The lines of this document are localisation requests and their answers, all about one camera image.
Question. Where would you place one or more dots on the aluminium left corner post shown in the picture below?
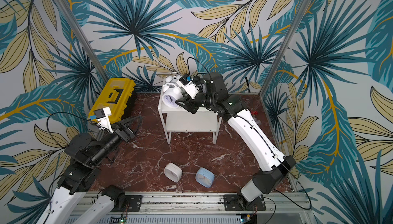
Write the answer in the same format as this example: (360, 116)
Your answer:
(64, 8)

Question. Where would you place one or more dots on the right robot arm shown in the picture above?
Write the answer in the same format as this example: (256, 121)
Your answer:
(210, 92)

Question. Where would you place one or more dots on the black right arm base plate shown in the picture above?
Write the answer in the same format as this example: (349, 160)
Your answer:
(236, 202)

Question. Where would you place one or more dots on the cream square alarm clock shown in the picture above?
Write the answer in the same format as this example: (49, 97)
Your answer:
(173, 172)

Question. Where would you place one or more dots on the green circuit board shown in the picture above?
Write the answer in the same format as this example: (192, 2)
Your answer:
(118, 220)

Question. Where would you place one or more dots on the white two-tier shelf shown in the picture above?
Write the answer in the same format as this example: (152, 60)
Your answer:
(180, 120)

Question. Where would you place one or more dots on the aluminium corner post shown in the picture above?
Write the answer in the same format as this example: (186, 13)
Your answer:
(64, 8)
(285, 30)

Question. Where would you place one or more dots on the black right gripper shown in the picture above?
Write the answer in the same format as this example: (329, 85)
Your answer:
(193, 101)

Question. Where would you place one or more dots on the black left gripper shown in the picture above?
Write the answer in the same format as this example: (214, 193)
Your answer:
(126, 133)

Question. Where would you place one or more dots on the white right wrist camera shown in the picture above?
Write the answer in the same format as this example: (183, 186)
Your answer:
(186, 82)

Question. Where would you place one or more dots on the light blue square alarm clock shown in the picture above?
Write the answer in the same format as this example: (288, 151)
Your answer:
(204, 177)

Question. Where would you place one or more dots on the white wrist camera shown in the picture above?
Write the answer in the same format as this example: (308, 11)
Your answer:
(186, 82)
(102, 118)

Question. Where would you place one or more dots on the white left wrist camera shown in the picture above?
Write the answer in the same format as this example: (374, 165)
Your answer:
(102, 118)

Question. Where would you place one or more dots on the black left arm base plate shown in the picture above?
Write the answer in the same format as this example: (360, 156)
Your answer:
(132, 203)

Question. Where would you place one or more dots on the white twin-bell alarm clock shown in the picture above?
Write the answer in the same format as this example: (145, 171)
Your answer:
(171, 81)

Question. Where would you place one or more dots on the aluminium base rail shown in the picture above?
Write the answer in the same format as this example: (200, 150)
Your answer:
(208, 208)

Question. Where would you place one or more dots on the aluminium right corner post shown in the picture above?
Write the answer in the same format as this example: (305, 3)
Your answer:
(285, 30)

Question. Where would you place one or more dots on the steel valve red handwheel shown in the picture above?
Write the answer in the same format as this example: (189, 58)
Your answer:
(254, 113)

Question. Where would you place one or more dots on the yellow black toolbox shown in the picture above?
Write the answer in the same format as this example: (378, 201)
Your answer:
(115, 95)

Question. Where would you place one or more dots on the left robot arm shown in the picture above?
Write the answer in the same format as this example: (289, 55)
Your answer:
(88, 153)

